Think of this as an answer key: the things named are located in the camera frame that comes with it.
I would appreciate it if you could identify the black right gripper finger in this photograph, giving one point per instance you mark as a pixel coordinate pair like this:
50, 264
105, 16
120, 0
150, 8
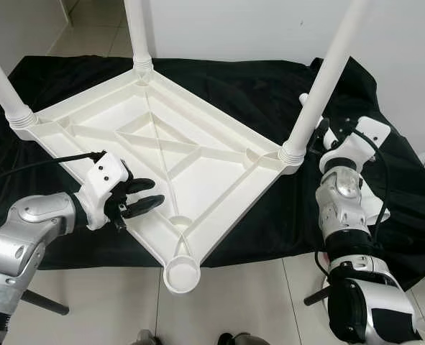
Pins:
321, 135

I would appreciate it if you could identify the white plastic table top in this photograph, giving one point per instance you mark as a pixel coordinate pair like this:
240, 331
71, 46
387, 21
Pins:
219, 172

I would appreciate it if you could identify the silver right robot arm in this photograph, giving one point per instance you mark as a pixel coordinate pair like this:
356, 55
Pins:
341, 201

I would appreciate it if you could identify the black cloth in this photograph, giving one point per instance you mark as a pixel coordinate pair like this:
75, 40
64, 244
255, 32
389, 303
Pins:
255, 93

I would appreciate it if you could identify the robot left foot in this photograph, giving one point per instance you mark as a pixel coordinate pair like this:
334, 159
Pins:
147, 338

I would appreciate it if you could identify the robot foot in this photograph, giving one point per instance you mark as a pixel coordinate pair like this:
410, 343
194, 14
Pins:
147, 338
239, 339

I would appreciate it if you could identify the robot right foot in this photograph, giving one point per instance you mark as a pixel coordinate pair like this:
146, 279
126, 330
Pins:
239, 339

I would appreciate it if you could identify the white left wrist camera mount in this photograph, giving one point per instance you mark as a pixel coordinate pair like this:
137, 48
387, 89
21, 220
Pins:
104, 172

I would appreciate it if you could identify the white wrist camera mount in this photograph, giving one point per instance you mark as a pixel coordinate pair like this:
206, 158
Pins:
367, 133
104, 172

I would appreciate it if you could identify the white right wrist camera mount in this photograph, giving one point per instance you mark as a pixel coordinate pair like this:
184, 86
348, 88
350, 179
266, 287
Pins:
367, 133

